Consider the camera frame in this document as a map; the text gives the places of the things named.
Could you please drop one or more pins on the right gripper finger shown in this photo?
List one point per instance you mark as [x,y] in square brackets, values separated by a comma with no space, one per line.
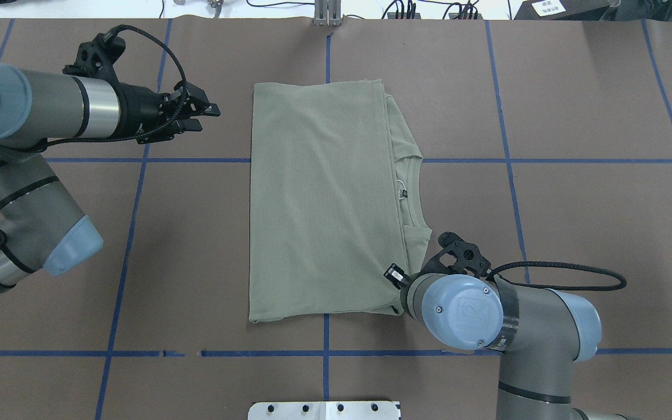
[397,277]

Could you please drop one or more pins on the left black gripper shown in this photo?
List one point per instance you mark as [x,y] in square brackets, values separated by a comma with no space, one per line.
[139,104]

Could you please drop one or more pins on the olive green long-sleeve shirt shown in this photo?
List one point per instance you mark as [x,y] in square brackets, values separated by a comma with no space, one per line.
[325,220]

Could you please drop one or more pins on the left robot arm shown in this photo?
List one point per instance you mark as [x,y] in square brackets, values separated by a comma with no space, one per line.
[42,226]

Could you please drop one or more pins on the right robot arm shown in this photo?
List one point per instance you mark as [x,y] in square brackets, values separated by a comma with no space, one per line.
[539,333]

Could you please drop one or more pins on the white shirt tag loop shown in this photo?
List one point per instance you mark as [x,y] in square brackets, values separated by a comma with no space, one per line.
[402,191]

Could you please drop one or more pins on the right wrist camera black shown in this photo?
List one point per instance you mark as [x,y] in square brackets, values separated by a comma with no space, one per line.
[458,257]

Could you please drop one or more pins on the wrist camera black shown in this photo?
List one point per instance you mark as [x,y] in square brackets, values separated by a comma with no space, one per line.
[95,59]
[458,257]

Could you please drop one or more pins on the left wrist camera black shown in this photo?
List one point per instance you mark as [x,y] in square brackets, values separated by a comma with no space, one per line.
[95,59]

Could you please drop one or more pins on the white camera mast base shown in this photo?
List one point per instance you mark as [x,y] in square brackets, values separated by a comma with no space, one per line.
[326,410]

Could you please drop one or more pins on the aluminium frame post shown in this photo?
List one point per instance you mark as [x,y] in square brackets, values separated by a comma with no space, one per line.
[327,13]

